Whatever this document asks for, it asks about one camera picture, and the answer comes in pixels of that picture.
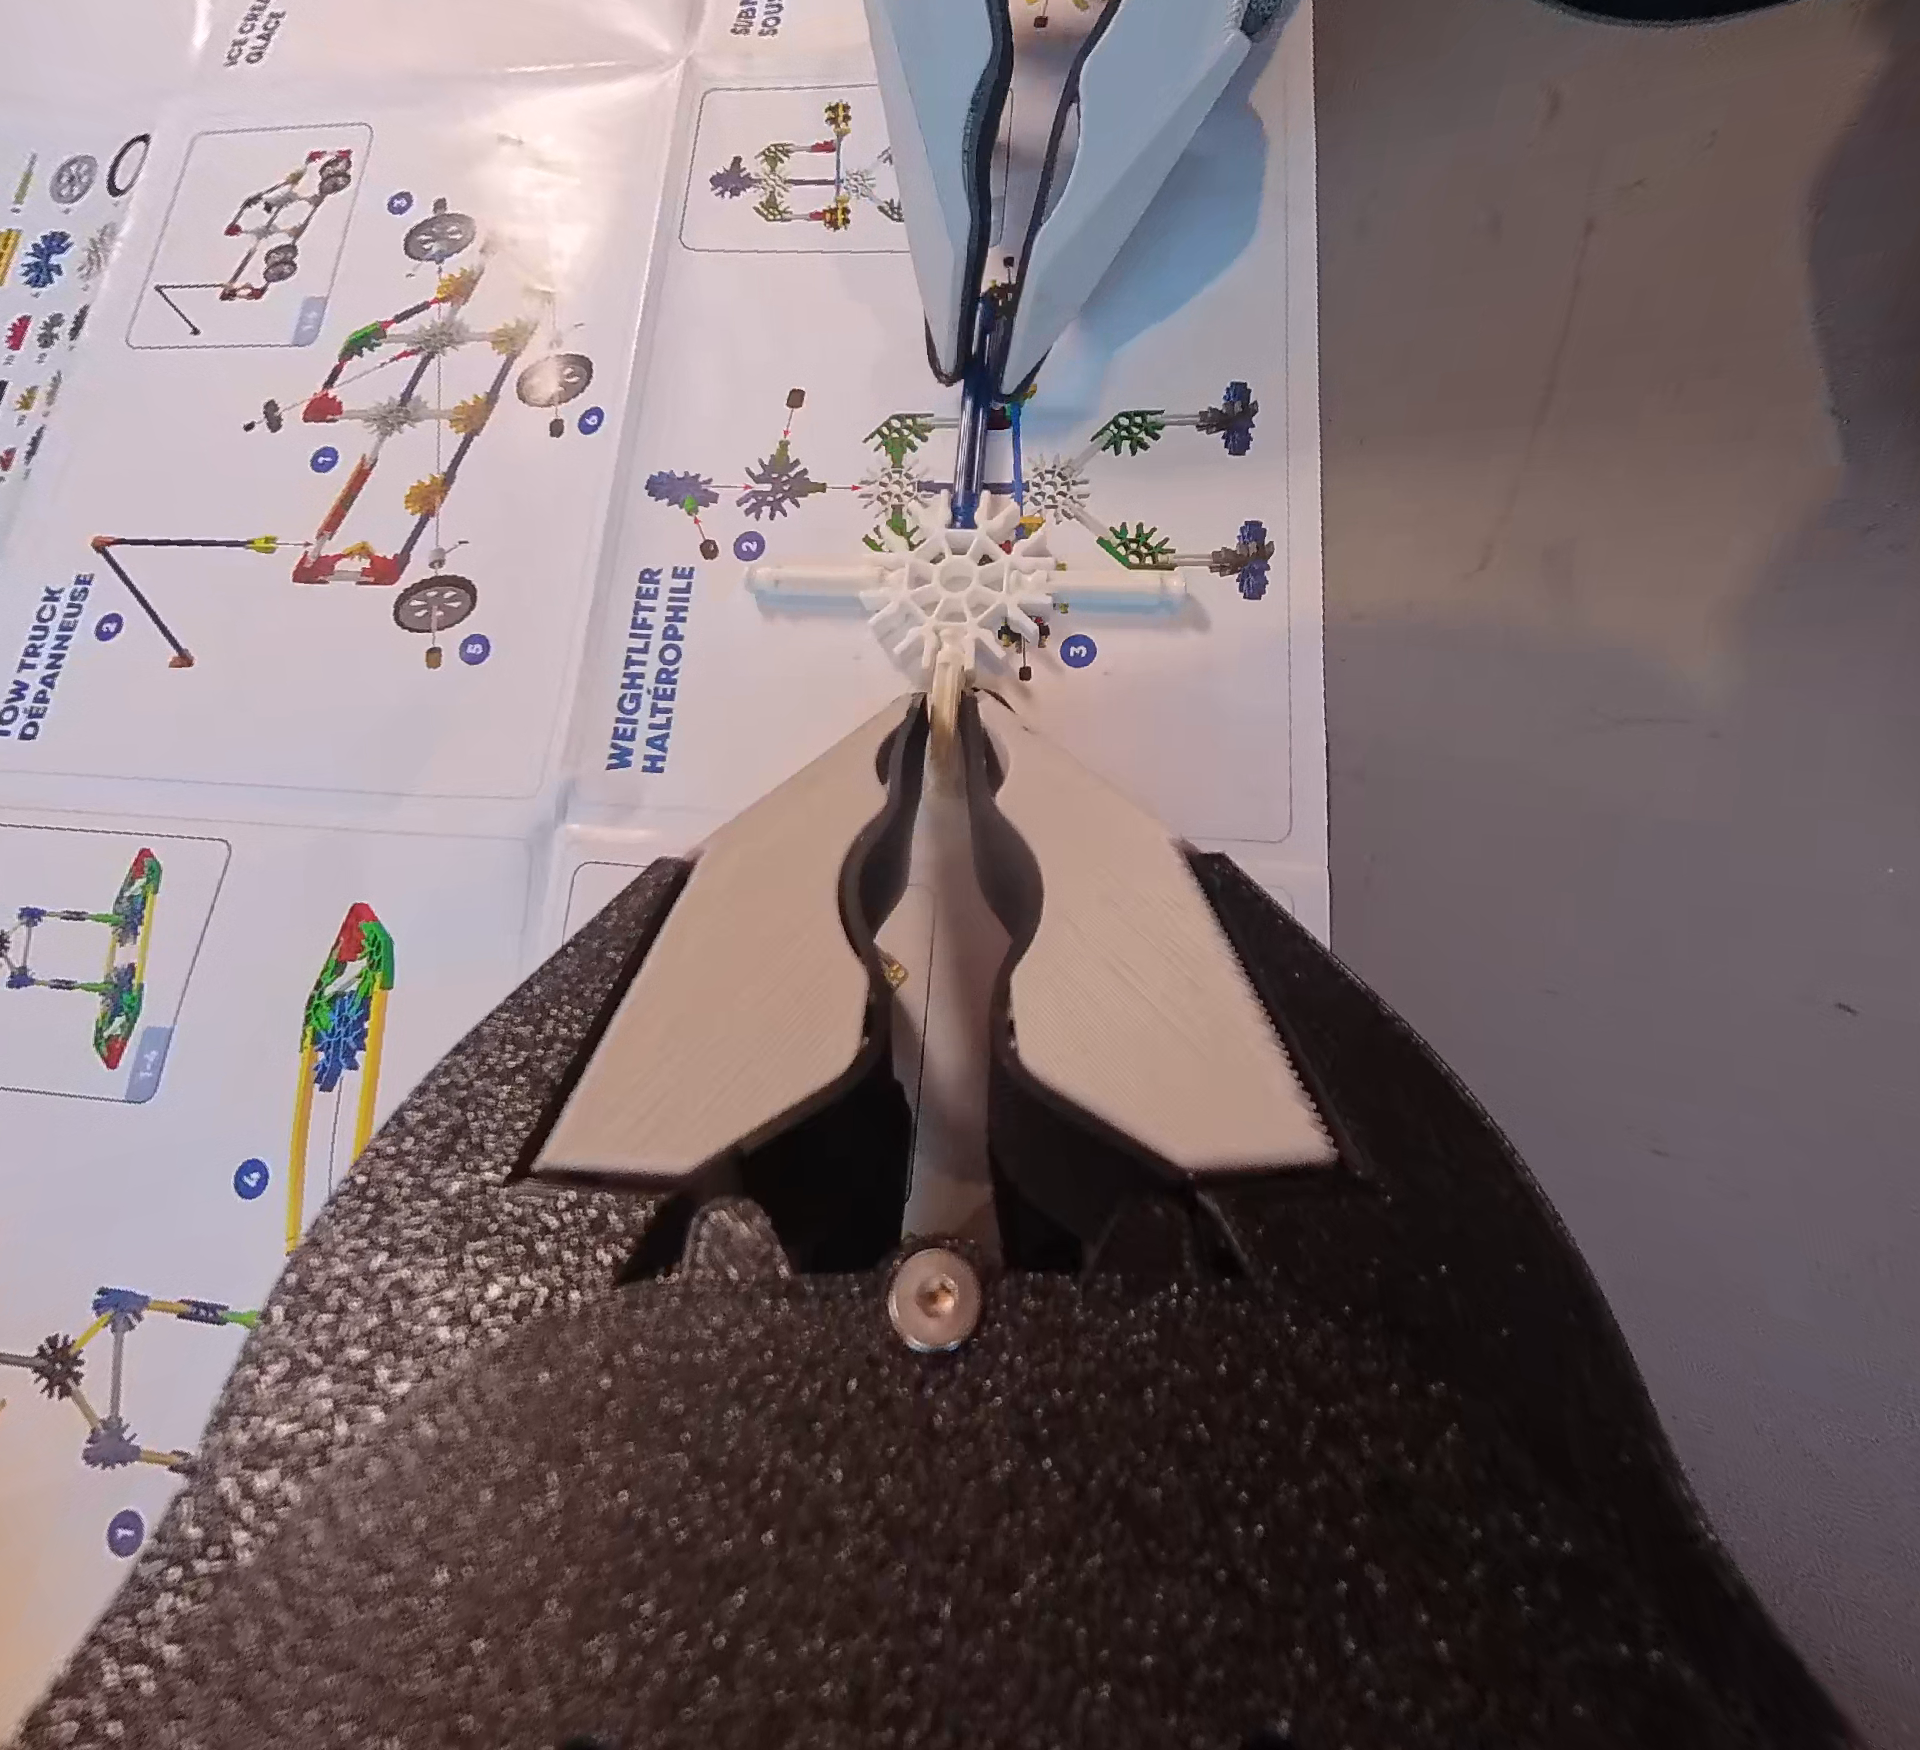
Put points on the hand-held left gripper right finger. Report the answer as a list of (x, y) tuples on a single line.
[(1169, 1031)]

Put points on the white instruction sheet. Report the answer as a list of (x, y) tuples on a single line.
[(453, 653)]

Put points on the short white rod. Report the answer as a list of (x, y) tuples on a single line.
[(951, 717), (808, 580), (1117, 595)]

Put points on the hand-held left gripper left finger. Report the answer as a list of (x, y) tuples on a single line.
[(704, 1031)]

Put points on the long blue rod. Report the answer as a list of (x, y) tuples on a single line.
[(971, 430)]

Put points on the white snowflake connector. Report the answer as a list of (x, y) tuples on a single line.
[(922, 580)]

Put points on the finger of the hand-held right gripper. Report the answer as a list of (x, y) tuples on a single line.
[(933, 28), (1169, 28)]

